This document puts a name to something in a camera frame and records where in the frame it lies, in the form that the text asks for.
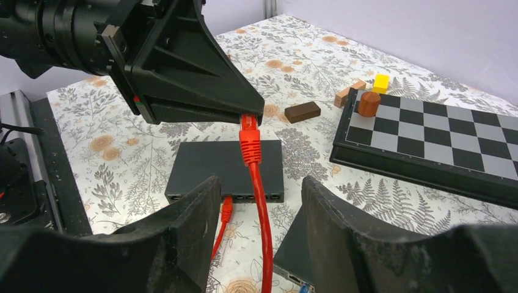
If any dark brown wooden block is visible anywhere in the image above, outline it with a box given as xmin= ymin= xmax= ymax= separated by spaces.
xmin=284 ymin=101 xmax=321 ymax=123

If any red cable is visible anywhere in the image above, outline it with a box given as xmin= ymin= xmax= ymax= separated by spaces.
xmin=210 ymin=113 xmax=274 ymax=293

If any left aluminium frame post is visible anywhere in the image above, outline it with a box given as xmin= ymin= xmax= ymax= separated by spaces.
xmin=263 ymin=0 xmax=279 ymax=19

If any brown round chess piece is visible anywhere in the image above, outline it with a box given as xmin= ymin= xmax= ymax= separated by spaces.
xmin=358 ymin=92 xmax=381 ymax=117

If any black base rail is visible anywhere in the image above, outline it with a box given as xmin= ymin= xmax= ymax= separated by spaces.
xmin=0 ymin=89 xmax=94 ymax=237

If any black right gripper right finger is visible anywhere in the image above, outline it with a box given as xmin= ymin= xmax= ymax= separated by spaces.
xmin=301 ymin=176 xmax=517 ymax=292

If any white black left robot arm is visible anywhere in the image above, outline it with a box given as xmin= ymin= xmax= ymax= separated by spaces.
xmin=1 ymin=0 xmax=264 ymax=125

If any light wooden block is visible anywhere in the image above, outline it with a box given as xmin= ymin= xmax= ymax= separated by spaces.
xmin=334 ymin=80 xmax=368 ymax=109

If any black network switch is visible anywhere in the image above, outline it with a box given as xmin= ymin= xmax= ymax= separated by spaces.
xmin=273 ymin=208 xmax=315 ymax=292
xmin=165 ymin=140 xmax=285 ymax=203

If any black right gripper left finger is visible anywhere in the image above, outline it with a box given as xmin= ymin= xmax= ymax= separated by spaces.
xmin=1 ymin=176 xmax=221 ymax=292

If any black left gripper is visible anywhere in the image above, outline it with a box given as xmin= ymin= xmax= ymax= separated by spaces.
xmin=95 ymin=1 xmax=265 ymax=125

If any black white chessboard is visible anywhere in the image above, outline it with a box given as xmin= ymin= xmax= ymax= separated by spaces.
xmin=330 ymin=89 xmax=517 ymax=209

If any yellow block near chessboard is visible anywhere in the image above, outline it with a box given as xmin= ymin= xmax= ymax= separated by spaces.
xmin=372 ymin=74 xmax=390 ymax=94

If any floral table mat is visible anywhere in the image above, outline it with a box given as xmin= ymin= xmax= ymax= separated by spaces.
xmin=46 ymin=14 xmax=518 ymax=293

